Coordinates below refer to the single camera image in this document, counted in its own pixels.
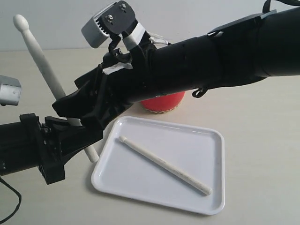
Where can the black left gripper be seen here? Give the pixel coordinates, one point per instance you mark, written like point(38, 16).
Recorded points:
point(68, 139)

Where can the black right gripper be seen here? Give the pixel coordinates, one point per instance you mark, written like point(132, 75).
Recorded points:
point(125, 84)

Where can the wooden drumstick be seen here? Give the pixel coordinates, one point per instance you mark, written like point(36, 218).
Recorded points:
point(179, 173)
point(48, 74)

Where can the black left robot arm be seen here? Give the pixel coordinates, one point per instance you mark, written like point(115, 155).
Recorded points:
point(16, 152)

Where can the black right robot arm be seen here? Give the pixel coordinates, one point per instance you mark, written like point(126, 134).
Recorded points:
point(239, 53)

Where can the red small drum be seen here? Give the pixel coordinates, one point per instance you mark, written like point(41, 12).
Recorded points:
point(163, 104)

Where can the white plastic tray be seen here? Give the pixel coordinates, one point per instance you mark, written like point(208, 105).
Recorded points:
point(197, 151)

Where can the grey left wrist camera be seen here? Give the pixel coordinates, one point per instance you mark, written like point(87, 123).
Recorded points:
point(10, 91)

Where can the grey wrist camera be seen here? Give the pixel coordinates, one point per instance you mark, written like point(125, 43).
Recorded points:
point(10, 91)
point(109, 22)

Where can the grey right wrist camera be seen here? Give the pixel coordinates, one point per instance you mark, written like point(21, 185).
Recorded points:
point(109, 22)

